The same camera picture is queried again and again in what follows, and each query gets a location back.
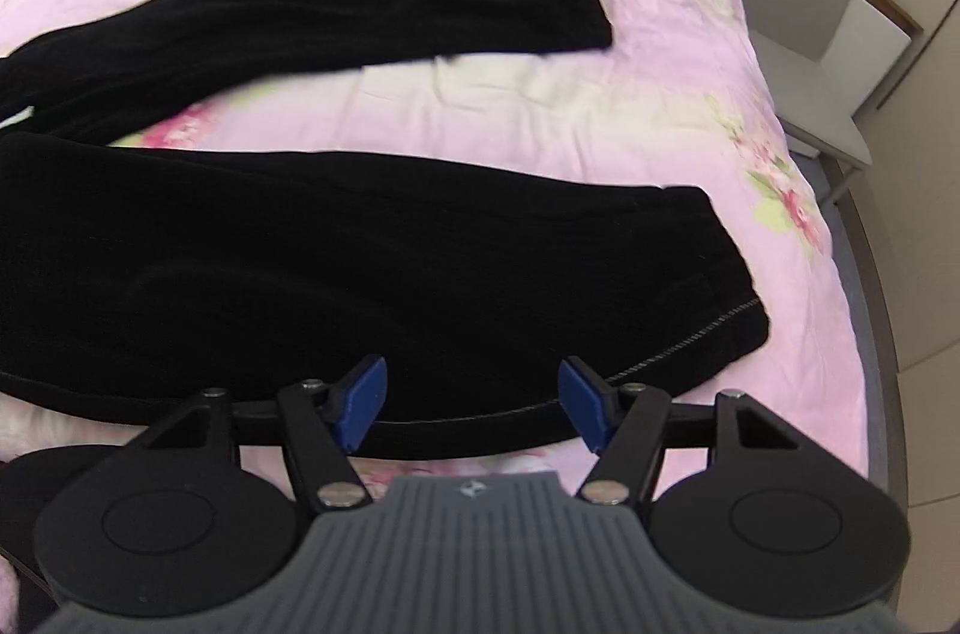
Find black pants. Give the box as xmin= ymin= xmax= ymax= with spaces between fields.
xmin=2 ymin=0 xmax=770 ymax=460

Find grey upholstered chair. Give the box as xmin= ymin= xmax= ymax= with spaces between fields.
xmin=742 ymin=0 xmax=919 ymax=205

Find pink floral bed quilt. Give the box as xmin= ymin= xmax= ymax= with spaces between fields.
xmin=2 ymin=0 xmax=869 ymax=470

